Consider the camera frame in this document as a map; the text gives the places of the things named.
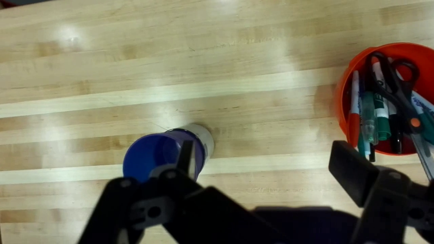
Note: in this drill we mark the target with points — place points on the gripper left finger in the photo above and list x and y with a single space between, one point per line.
190 210

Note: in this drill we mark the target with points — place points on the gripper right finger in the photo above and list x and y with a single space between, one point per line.
352 173

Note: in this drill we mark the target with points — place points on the blue cup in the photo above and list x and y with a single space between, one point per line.
145 156

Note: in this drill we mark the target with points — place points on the white cup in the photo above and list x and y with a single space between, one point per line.
205 137

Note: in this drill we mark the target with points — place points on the black marker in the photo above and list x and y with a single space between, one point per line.
395 137

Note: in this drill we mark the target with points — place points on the clear capped teal pen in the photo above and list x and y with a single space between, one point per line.
368 112

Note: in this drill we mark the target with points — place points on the red capped white marker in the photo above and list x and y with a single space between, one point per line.
354 101

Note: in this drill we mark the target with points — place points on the orange bowl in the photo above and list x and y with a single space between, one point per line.
390 49

